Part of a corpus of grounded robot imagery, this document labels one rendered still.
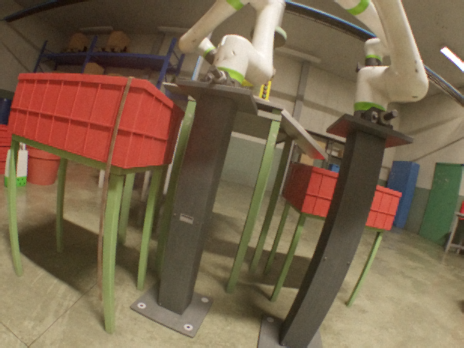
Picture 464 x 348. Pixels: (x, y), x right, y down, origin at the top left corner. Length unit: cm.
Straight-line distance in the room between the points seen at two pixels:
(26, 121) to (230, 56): 75
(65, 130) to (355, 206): 91
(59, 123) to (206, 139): 48
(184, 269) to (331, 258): 53
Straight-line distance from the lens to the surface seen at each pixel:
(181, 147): 104
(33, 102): 84
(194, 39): 117
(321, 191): 106
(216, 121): 74
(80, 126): 64
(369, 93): 82
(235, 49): 83
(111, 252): 66
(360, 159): 75
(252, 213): 104
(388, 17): 80
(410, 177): 701
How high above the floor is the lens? 71
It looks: 4 degrees down
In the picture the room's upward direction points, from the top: 14 degrees clockwise
